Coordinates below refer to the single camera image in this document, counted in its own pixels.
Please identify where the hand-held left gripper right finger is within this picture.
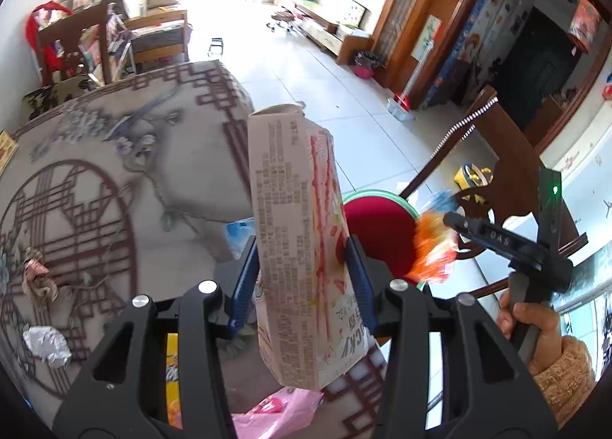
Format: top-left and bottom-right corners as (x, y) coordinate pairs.
(345, 235), (560, 439)

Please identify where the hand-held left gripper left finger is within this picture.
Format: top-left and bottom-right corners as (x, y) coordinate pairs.
(52, 234), (261, 439)

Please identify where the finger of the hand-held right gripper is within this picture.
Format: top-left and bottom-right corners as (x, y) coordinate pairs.
(444, 212), (483, 246)

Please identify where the orange snack wrapper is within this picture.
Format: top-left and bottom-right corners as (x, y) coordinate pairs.
(411, 190), (462, 284)

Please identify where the red bin with green rim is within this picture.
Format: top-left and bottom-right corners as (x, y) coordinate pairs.
(342, 189), (424, 287)

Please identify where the pink and white snack box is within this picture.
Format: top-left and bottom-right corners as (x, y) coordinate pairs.
(246, 104), (371, 392)

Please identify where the yellow orange box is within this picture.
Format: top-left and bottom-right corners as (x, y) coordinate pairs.
(165, 334), (185, 430)

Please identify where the newspaper ball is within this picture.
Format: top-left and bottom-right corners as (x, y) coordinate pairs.
(21, 250), (60, 310)

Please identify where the person's right forearm knit sleeve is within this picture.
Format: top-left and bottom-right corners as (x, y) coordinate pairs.
(531, 336), (598, 428)

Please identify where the person's right hand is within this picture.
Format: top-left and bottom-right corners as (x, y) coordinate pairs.
(497, 290), (562, 375)

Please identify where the blue tissue packet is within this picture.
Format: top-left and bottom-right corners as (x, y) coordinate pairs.
(224, 217), (256, 260)

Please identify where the yellow toy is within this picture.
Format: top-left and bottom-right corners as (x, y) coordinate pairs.
(453, 162), (495, 191)

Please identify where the carved dark wooden chair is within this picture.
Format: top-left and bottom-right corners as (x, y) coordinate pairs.
(399, 85), (589, 306)

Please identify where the pink plastic bag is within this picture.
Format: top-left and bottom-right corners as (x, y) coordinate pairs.
(232, 386), (326, 439)

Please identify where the printed tablecloth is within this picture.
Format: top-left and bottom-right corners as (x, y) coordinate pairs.
(0, 61), (388, 439)

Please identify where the red waste basket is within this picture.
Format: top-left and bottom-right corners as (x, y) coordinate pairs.
(353, 51), (383, 80)

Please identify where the refrigerator with stickers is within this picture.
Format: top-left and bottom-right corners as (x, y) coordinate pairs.
(425, 0), (527, 109)

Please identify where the low wooden cabinet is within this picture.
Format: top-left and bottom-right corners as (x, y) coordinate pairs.
(282, 0), (374, 64)

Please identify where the patterned chair cushion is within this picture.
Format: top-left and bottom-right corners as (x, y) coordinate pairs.
(21, 78), (96, 121)

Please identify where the wheeled round stool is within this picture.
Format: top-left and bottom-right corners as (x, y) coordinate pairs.
(267, 11), (297, 33)

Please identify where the flat yellow card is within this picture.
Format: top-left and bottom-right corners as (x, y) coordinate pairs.
(0, 130), (20, 176)

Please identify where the plain dark wooden chair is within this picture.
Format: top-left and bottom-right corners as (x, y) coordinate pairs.
(37, 1), (113, 86)

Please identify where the red bag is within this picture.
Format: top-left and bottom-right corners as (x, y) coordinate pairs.
(26, 3), (72, 71)

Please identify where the white spiral cable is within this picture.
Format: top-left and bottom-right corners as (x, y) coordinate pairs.
(430, 104), (498, 162)

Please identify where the mop with white handle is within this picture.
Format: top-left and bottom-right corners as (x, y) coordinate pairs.
(386, 30), (431, 121)

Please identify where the wooden frame sofa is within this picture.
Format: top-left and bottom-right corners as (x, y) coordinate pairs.
(103, 0), (189, 69)

